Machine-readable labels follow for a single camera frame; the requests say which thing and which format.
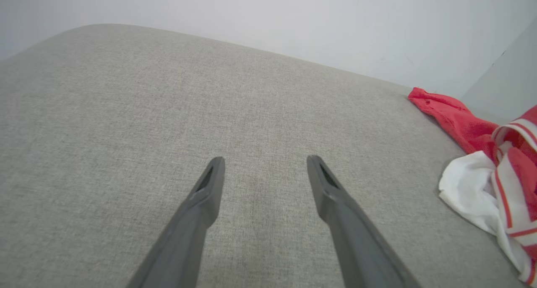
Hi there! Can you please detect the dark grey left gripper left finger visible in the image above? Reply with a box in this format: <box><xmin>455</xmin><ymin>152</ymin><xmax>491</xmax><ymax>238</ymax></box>
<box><xmin>126</xmin><ymin>156</ymin><xmax>226</xmax><ymax>288</ymax></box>

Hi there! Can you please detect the red and white jersey shirt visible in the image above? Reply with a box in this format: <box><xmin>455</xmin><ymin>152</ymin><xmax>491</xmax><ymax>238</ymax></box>
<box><xmin>408</xmin><ymin>87</ymin><xmax>537</xmax><ymax>286</ymax></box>

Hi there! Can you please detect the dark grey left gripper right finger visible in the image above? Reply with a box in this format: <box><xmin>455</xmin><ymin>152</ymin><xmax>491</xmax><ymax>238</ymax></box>
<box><xmin>306</xmin><ymin>154</ymin><xmax>421</xmax><ymax>288</ymax></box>

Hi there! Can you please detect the grey fabric sofa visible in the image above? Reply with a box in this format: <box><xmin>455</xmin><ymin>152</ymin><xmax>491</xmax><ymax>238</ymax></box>
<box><xmin>0</xmin><ymin>24</ymin><xmax>529</xmax><ymax>288</ymax></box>

